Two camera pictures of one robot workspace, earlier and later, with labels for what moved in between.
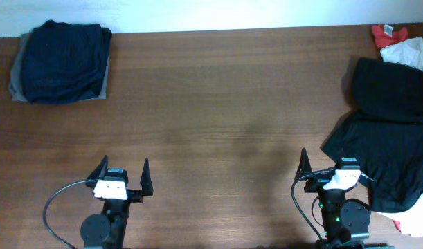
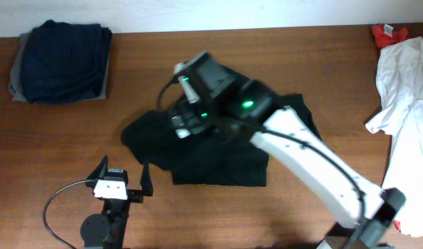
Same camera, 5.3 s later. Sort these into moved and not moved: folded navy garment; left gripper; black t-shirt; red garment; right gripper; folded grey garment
Moved: black t-shirt; right gripper
Not moved: folded navy garment; left gripper; red garment; folded grey garment
